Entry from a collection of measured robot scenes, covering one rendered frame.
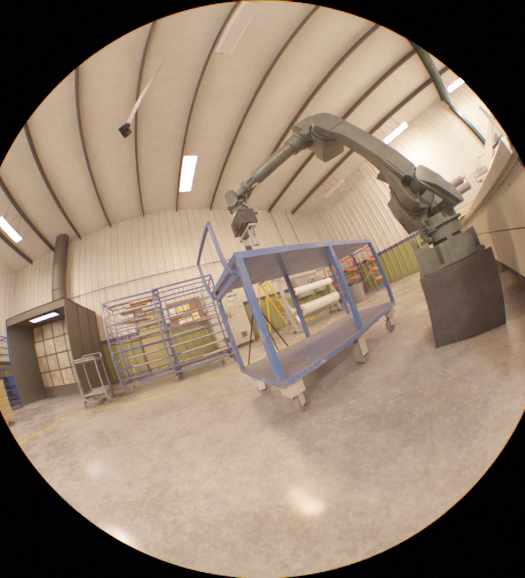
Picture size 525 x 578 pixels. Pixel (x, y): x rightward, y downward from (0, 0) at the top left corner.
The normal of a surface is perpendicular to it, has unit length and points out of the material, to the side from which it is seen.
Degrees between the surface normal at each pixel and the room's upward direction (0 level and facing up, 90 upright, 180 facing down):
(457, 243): 90
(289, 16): 180
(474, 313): 90
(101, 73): 176
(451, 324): 90
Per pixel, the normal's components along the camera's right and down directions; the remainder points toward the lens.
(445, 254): -0.76, 0.18
